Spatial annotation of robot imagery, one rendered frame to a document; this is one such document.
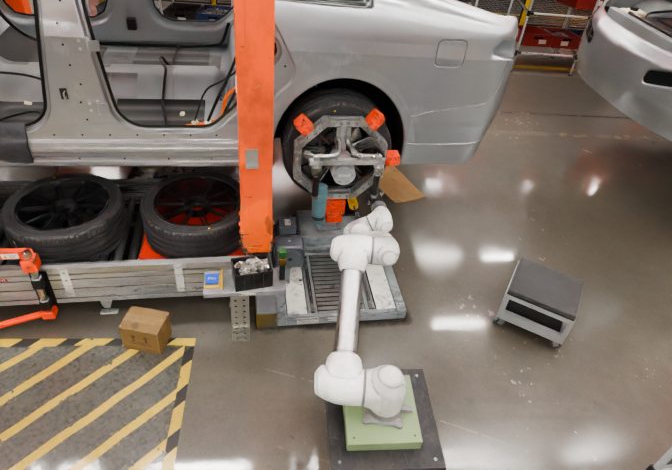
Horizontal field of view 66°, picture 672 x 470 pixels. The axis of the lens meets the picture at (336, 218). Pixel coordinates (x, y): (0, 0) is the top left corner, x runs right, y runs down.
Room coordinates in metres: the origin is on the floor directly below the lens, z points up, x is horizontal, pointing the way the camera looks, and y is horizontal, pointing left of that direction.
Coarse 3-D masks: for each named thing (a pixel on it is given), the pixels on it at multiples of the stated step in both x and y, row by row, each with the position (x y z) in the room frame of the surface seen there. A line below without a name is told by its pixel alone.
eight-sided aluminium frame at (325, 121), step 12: (324, 120) 2.55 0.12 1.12; (336, 120) 2.56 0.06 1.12; (348, 120) 2.58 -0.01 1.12; (360, 120) 2.59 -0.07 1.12; (312, 132) 2.53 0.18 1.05; (372, 132) 2.61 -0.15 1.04; (300, 144) 2.51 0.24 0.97; (384, 144) 2.62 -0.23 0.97; (300, 156) 2.52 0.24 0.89; (300, 168) 2.52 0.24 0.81; (300, 180) 2.53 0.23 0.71; (360, 180) 2.66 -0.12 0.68; (372, 180) 2.62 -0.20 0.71; (336, 192) 2.58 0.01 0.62; (348, 192) 2.60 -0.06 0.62; (360, 192) 2.60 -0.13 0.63
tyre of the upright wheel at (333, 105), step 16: (304, 96) 2.82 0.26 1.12; (320, 96) 2.75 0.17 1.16; (336, 96) 2.74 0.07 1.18; (352, 96) 2.77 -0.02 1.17; (288, 112) 2.79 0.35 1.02; (304, 112) 2.64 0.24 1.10; (320, 112) 2.62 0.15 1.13; (336, 112) 2.64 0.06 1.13; (352, 112) 2.66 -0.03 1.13; (368, 112) 2.69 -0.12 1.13; (288, 128) 2.64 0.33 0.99; (384, 128) 2.71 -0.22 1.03; (288, 144) 2.58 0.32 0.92; (288, 160) 2.59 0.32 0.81
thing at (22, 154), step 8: (0, 128) 2.31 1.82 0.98; (8, 128) 2.32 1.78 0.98; (16, 128) 2.33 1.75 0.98; (24, 128) 2.34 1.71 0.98; (0, 136) 2.30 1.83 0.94; (8, 136) 2.31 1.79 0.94; (16, 136) 2.32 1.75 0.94; (24, 136) 2.33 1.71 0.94; (0, 144) 2.28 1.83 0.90; (8, 144) 2.29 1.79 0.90; (16, 144) 2.30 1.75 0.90; (24, 144) 2.31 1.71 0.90; (0, 152) 2.27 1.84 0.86; (8, 152) 2.28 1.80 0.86; (16, 152) 2.29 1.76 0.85; (24, 152) 2.30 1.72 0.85; (0, 160) 2.27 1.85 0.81; (8, 160) 2.28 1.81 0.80; (16, 160) 2.29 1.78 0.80; (24, 160) 2.30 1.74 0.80; (32, 160) 2.31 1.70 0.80
